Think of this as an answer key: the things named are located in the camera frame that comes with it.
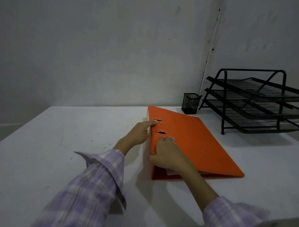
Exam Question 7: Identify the person's right forearm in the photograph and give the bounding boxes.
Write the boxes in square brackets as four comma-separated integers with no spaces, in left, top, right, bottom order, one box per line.
[179,161,271,227]

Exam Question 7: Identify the orange lever arch binder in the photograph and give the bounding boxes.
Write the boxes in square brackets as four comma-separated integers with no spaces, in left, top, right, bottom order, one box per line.
[146,106,245,180]

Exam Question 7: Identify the person's left forearm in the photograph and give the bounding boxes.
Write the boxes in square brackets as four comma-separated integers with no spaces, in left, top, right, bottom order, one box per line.
[31,138,130,227]

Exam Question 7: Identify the person's left hand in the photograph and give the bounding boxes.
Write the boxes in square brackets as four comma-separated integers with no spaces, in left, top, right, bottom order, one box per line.
[124,120,157,147]

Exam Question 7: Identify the black three-tier mesh tray rack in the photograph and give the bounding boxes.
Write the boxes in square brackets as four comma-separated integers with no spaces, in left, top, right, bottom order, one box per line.
[199,68,299,135]

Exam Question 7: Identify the black mesh pen holder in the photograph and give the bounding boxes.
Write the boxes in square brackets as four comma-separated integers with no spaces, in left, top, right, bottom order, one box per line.
[181,93,203,115]

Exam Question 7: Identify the white paper sheets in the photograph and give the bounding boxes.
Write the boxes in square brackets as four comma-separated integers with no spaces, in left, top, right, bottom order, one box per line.
[166,169,212,176]

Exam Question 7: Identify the person's right hand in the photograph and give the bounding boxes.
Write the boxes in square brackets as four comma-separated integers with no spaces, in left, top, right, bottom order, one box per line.
[149,136,188,173]

